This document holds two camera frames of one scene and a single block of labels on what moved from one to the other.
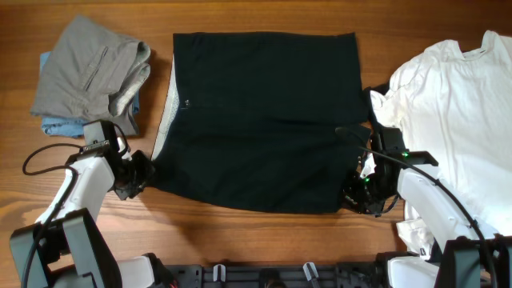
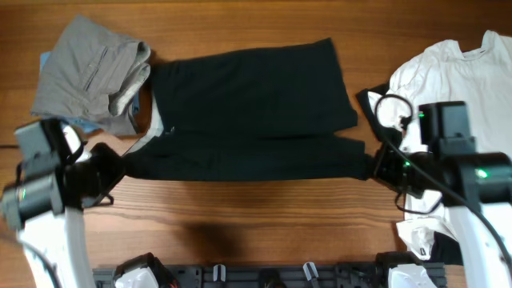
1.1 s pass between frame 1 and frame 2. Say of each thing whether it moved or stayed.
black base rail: stayed
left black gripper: moved
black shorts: moved
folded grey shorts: stayed
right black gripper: moved
